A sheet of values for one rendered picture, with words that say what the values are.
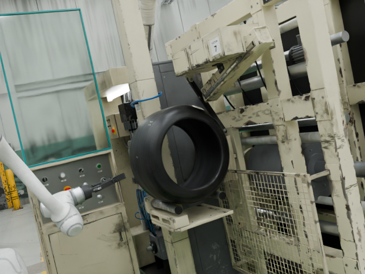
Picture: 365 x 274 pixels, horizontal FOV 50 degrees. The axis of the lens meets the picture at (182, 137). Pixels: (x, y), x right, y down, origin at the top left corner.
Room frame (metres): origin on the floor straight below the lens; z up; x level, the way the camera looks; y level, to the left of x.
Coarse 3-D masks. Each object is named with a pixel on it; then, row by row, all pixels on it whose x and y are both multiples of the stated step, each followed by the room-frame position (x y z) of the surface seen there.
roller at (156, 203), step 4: (156, 200) 2.35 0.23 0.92; (152, 204) 2.37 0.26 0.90; (156, 204) 2.31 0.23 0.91; (160, 204) 2.26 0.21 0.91; (164, 204) 2.21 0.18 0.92; (168, 204) 2.17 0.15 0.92; (172, 204) 2.14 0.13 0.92; (160, 208) 2.27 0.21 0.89; (164, 208) 2.20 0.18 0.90; (168, 208) 2.14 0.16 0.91; (172, 208) 2.10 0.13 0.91; (176, 208) 2.07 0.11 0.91; (180, 208) 2.08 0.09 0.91; (172, 212) 2.11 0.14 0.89; (176, 212) 2.07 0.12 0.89; (180, 212) 2.08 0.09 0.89
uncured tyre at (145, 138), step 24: (144, 120) 2.25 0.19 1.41; (168, 120) 2.10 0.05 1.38; (192, 120) 2.44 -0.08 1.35; (216, 120) 2.28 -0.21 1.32; (144, 144) 2.06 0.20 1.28; (216, 144) 2.40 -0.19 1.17; (144, 168) 2.05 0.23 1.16; (216, 168) 2.38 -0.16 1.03; (168, 192) 2.06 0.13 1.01; (192, 192) 2.11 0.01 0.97
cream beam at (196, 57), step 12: (240, 24) 2.04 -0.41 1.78; (252, 24) 2.07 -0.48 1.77; (204, 36) 2.13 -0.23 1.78; (216, 36) 2.02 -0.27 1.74; (228, 36) 2.00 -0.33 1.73; (240, 36) 2.03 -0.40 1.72; (192, 48) 2.26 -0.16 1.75; (204, 48) 2.15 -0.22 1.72; (228, 48) 2.00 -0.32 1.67; (240, 48) 2.03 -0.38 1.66; (180, 60) 2.42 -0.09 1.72; (192, 60) 2.29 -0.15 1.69; (204, 60) 2.17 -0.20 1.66; (216, 60) 2.12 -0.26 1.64; (180, 72) 2.45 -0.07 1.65; (192, 72) 2.47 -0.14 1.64
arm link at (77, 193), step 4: (72, 188) 1.98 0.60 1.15; (76, 188) 1.97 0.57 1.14; (80, 188) 1.98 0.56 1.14; (72, 192) 1.94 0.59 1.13; (76, 192) 1.95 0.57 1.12; (80, 192) 1.95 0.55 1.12; (72, 196) 1.93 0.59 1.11; (76, 196) 1.94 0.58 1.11; (80, 196) 1.95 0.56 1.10; (84, 196) 1.97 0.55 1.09; (76, 200) 1.94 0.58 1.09; (80, 200) 1.95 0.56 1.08; (84, 200) 1.96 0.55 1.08; (76, 204) 1.95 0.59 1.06
